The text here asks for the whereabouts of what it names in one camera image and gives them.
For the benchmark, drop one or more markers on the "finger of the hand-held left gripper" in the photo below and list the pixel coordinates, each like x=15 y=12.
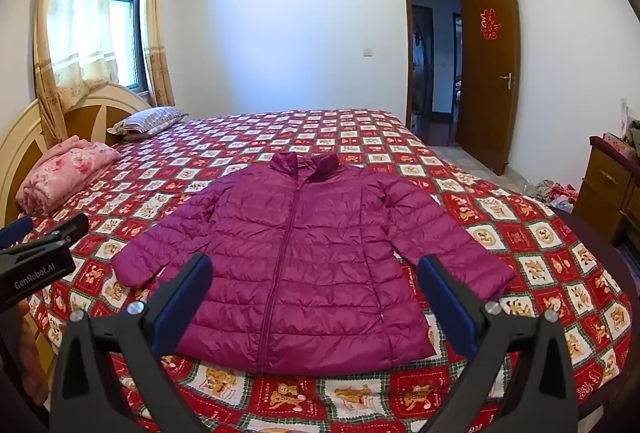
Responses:
x=70 y=228
x=15 y=230

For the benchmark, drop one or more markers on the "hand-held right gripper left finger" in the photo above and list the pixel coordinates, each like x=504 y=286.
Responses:
x=182 y=298

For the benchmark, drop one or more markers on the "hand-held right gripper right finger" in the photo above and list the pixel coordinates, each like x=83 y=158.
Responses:
x=450 y=308

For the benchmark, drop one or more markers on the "purple puffer jacket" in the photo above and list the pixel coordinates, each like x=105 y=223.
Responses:
x=320 y=263

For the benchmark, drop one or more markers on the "pile of clothes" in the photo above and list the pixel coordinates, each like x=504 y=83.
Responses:
x=555 y=198

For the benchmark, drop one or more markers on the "pink floral folded quilt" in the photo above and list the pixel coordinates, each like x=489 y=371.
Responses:
x=65 y=168

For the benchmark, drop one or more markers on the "red checkered bear bedspread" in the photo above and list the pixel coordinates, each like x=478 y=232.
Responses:
x=500 y=213

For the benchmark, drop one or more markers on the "cream wooden bed headboard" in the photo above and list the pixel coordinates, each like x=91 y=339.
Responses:
x=100 y=113

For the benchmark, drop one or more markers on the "striped pillow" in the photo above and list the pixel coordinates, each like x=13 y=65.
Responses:
x=150 y=118

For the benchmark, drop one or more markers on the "wide beige floral curtain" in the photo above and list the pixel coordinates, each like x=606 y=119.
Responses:
x=75 y=38

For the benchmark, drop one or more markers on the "dark framed window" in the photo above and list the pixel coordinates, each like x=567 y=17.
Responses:
x=125 y=38

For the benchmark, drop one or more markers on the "brown wooden cabinet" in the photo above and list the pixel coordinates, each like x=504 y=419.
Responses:
x=605 y=183

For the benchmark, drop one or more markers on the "brown wooden door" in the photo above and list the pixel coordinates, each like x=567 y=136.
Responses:
x=480 y=103

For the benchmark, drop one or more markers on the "pink box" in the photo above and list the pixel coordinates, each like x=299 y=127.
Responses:
x=617 y=145

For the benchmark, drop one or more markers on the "red paper door decoration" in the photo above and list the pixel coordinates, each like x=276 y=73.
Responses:
x=490 y=23

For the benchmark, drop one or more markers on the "brown wooden door frame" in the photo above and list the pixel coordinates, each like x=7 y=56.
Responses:
x=407 y=63

